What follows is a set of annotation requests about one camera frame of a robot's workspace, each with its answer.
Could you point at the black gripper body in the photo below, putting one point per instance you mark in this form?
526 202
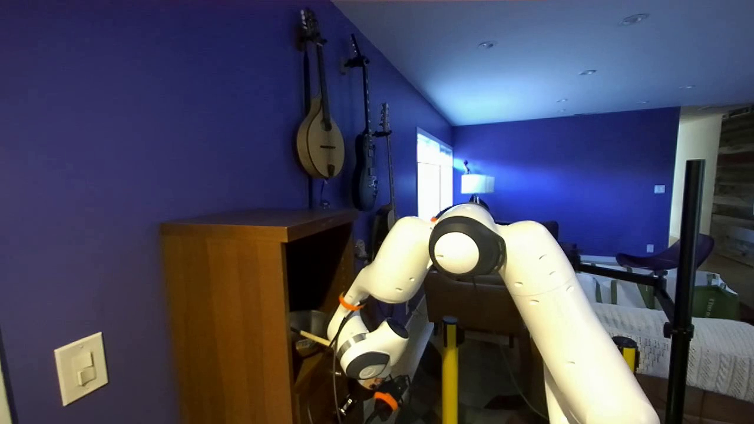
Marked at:
366 408

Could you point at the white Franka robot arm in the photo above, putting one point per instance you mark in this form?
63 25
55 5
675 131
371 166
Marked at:
550 297

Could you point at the brown couch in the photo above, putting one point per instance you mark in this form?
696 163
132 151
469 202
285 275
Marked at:
480 302

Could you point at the wooden cabinet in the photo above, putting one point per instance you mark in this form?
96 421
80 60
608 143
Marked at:
227 314

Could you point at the dark guitar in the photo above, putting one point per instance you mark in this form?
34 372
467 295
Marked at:
363 172

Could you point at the white shade lamp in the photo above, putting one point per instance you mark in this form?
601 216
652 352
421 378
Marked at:
476 185

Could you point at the tan mandolin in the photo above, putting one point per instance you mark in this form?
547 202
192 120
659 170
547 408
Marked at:
321 143

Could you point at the black horizontal crossbar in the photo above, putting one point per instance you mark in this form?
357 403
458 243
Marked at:
620 283

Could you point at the black tripod pole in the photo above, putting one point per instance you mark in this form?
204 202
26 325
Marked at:
685 314

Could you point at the blue lounge chair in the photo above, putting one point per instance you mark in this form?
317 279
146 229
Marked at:
668 256

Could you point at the green box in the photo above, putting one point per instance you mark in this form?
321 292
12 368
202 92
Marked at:
713 302

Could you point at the wrist camera with orange mount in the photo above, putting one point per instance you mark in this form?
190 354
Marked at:
384 402

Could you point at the tall yellow post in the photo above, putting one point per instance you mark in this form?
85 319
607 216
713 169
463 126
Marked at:
449 368

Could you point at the white window frame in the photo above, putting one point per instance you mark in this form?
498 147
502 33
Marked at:
435 177

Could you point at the short yellow post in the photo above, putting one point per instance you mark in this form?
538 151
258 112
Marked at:
628 354

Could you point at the cream light switch plate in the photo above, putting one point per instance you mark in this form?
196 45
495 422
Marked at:
80 368

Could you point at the small white wall switch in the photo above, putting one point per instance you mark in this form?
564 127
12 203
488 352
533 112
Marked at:
659 189

